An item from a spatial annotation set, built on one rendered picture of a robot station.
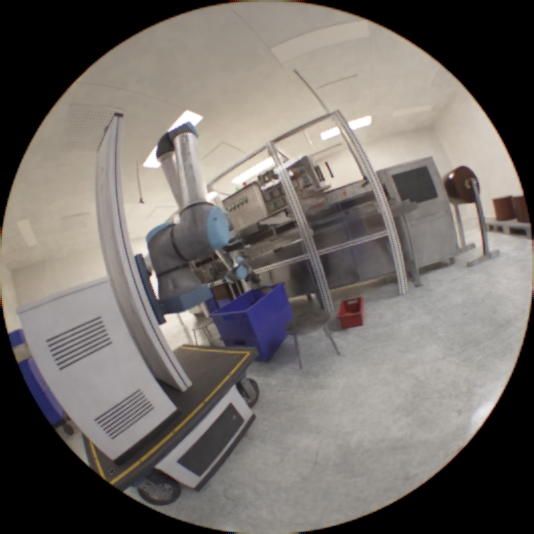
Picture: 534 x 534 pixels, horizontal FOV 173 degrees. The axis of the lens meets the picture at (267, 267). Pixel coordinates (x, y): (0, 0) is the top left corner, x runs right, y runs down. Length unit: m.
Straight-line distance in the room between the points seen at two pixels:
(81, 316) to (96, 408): 0.26
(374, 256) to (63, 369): 2.18
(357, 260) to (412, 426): 1.59
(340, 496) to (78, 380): 0.82
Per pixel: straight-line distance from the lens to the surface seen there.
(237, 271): 1.25
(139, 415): 0.66
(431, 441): 0.81
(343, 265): 1.94
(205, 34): 2.06
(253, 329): 1.19
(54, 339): 0.59
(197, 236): 0.60
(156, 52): 2.07
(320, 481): 0.76
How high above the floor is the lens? 0.74
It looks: 5 degrees down
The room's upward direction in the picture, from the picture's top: 20 degrees counter-clockwise
